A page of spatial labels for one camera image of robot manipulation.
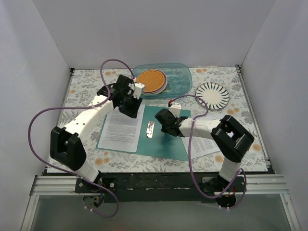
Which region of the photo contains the floral patterned table mat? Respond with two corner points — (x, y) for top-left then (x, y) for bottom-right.
(60, 67), (270, 173)

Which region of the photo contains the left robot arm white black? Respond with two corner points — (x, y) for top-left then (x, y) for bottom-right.
(50, 75), (145, 193)

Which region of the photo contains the silver folder clip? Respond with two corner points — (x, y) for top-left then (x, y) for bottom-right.
(146, 121), (155, 138)

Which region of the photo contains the orange woven round coaster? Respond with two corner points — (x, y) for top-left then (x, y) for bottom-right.
(137, 69), (167, 95)

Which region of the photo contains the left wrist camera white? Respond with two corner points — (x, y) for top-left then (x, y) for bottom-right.
(131, 82), (145, 99)

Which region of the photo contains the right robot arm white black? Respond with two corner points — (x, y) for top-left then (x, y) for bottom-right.
(155, 109), (255, 191)

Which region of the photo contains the printed paper stack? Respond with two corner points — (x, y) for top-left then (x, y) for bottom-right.
(177, 137), (219, 161)

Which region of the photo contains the aluminium frame rail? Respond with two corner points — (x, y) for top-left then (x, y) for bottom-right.
(30, 174), (289, 195)

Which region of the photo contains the blue striped white plate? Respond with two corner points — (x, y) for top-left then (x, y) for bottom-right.
(195, 82), (230, 110)

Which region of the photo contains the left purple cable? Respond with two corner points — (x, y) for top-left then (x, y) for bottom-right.
(28, 59), (137, 218)

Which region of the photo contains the printed paper sheet top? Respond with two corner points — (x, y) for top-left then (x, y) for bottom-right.
(97, 105), (145, 153)

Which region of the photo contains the teal plastic folder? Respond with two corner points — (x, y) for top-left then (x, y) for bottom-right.
(95, 105), (191, 162)

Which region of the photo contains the clear teal plastic container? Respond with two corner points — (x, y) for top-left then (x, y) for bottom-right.
(132, 63), (193, 99)

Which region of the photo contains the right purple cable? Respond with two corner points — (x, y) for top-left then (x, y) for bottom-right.
(168, 95), (247, 209)

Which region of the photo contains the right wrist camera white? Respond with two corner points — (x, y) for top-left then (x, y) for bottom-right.
(168, 100), (181, 117)

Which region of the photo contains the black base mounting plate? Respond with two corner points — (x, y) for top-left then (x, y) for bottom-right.
(75, 172), (238, 204)

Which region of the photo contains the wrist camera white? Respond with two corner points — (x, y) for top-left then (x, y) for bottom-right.
(131, 82), (145, 99)
(168, 100), (181, 117)

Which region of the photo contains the purple cable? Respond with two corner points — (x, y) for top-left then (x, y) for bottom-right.
(28, 59), (137, 218)
(168, 95), (247, 209)

